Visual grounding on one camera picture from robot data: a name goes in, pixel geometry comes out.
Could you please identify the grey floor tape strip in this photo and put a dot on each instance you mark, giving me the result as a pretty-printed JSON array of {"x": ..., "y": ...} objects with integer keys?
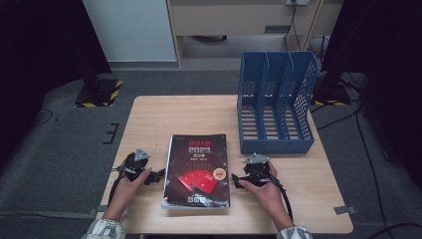
[{"x": 49, "y": 215}]

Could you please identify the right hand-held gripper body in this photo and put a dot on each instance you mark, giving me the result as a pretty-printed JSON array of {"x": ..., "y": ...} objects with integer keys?
[{"x": 257, "y": 172}]

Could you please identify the blue file rack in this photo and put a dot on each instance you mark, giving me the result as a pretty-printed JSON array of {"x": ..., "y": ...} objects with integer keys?
[{"x": 275, "y": 146}]

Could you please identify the hazard-striped stand base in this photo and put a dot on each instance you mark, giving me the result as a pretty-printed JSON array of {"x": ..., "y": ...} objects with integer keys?
[
  {"x": 331, "y": 94},
  {"x": 99, "y": 94}
]

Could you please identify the black curtain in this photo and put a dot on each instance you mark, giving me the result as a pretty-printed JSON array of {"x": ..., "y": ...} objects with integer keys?
[
  {"x": 40, "y": 49},
  {"x": 391, "y": 66}
]

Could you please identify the white cabinet panel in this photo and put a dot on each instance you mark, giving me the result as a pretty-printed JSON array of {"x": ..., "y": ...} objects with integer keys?
[{"x": 132, "y": 30}]

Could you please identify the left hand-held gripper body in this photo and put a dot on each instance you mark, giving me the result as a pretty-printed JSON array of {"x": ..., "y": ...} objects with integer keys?
[{"x": 136, "y": 166}]

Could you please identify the beige wooden desk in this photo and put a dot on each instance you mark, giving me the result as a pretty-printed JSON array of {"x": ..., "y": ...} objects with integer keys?
[{"x": 232, "y": 20}]

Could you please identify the black and red magazine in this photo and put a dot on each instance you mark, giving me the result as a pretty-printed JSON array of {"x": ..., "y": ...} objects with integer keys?
[{"x": 199, "y": 159}]

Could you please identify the grey tape piece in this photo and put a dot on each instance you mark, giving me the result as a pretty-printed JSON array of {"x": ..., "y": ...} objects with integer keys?
[
  {"x": 101, "y": 209},
  {"x": 344, "y": 209}
]

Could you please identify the person's right hand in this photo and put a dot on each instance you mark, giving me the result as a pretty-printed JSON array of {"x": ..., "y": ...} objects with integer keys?
[{"x": 268, "y": 194}]

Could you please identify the person's left hand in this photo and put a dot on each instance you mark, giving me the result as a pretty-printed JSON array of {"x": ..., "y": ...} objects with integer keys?
[{"x": 124, "y": 192}]

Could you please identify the dark object under desk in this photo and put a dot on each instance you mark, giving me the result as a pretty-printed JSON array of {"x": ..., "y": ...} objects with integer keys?
[{"x": 209, "y": 38}]

